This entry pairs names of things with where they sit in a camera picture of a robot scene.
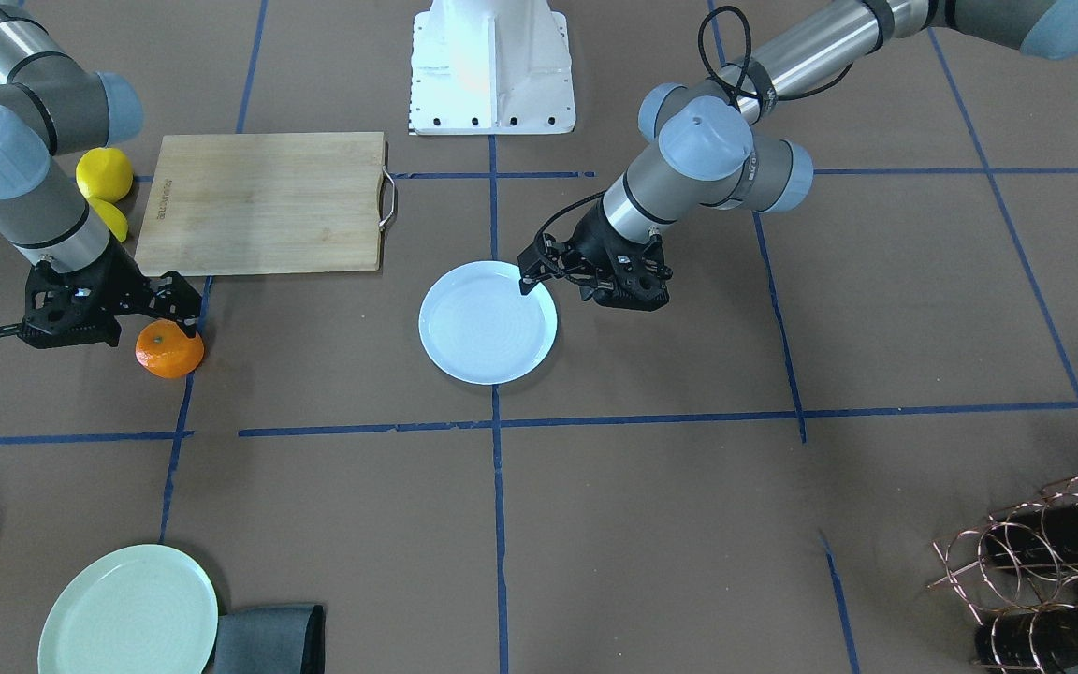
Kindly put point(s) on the orange mandarin fruit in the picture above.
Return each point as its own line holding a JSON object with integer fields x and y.
{"x": 164, "y": 350}

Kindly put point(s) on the yellow lemon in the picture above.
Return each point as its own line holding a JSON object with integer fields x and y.
{"x": 112, "y": 217}
{"x": 105, "y": 174}

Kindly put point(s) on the light blue plate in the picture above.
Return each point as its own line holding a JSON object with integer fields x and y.
{"x": 477, "y": 326}

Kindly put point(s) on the light green plate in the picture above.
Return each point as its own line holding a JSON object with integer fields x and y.
{"x": 139, "y": 609}

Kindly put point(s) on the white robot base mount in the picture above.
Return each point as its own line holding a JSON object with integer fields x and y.
{"x": 491, "y": 67}

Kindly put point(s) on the copper wire bottle rack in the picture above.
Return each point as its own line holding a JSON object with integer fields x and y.
{"x": 1017, "y": 574}

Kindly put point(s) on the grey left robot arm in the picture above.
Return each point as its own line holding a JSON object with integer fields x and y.
{"x": 703, "y": 151}

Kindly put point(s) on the lower yellow lemon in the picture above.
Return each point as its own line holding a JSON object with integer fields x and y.
{"x": 112, "y": 217}

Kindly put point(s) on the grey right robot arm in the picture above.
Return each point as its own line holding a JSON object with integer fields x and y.
{"x": 50, "y": 106}

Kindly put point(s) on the upper dark wine bottle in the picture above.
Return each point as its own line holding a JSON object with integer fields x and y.
{"x": 1041, "y": 539}

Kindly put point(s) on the wooden cutting board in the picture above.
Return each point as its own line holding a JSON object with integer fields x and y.
{"x": 280, "y": 203}

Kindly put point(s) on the dark wine bottle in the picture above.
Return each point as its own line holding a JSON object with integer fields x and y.
{"x": 1030, "y": 642}
{"x": 1041, "y": 539}

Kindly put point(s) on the lower dark wine bottle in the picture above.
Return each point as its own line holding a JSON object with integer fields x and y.
{"x": 1030, "y": 642}

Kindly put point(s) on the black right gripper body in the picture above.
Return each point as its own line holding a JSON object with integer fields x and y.
{"x": 116, "y": 277}

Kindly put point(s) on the folded grey cloth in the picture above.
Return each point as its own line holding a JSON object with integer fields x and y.
{"x": 272, "y": 639}

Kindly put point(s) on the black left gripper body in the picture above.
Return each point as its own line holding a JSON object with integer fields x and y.
{"x": 592, "y": 238}

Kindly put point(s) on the upper yellow lemon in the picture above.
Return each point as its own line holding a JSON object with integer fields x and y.
{"x": 105, "y": 174}

